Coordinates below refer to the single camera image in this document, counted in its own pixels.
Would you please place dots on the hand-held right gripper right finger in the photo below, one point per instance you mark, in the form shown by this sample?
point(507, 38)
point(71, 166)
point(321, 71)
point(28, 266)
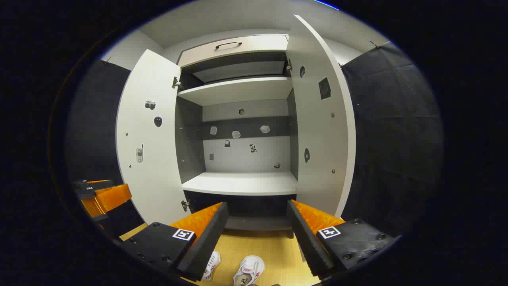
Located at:
point(309, 242)

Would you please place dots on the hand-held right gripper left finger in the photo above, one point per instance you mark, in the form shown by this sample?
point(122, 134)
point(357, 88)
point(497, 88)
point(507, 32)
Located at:
point(206, 242)

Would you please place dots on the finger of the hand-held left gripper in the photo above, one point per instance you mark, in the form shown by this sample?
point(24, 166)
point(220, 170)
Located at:
point(89, 187)
point(113, 198)

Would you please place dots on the white canvas shoe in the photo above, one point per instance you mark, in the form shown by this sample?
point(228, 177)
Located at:
point(213, 262)
point(250, 267)

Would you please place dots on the white shoe cabinet door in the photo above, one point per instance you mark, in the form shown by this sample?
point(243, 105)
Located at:
point(158, 190)
point(321, 131)

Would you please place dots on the white shoe cabinet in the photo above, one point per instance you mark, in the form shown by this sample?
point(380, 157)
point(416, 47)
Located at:
point(238, 182)

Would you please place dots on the metal door hinge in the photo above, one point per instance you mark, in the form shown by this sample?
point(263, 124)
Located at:
point(176, 83)
point(289, 64)
point(185, 205)

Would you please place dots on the white cabinet drawer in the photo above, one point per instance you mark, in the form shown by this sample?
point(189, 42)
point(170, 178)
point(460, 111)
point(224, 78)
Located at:
point(258, 45)

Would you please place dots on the black backdrop cloth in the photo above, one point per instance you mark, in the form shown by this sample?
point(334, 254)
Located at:
point(397, 131)
point(95, 119)

